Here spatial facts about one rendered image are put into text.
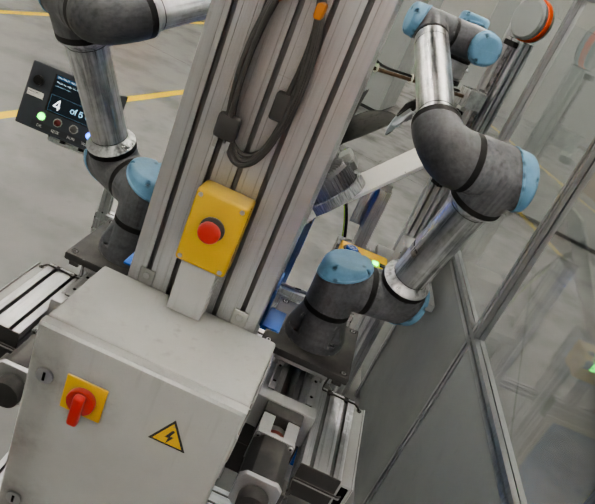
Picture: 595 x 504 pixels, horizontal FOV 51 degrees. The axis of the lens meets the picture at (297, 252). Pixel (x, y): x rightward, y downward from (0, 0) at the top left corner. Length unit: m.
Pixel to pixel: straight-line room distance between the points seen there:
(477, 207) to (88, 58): 0.84
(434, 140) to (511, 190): 0.17
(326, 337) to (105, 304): 0.59
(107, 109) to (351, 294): 0.68
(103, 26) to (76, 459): 0.76
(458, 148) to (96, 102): 0.77
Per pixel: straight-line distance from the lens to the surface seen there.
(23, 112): 2.03
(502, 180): 1.19
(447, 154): 1.16
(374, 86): 9.33
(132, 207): 1.46
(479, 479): 1.69
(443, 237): 1.30
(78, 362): 1.00
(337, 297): 1.41
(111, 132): 1.49
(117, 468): 1.10
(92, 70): 1.41
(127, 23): 1.25
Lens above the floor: 1.85
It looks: 26 degrees down
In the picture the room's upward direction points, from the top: 24 degrees clockwise
